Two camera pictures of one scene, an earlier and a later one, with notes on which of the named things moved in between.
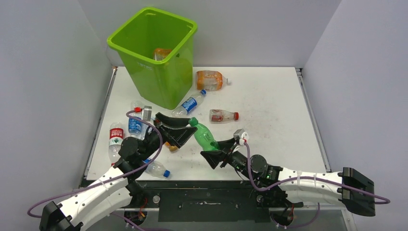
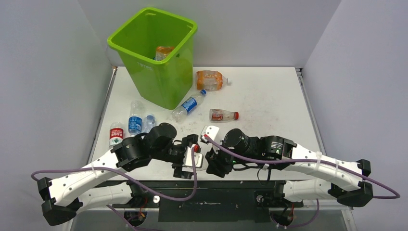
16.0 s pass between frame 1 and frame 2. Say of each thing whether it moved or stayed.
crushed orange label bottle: moved
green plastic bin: stayed
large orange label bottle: stayed
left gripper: moved
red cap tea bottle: stayed
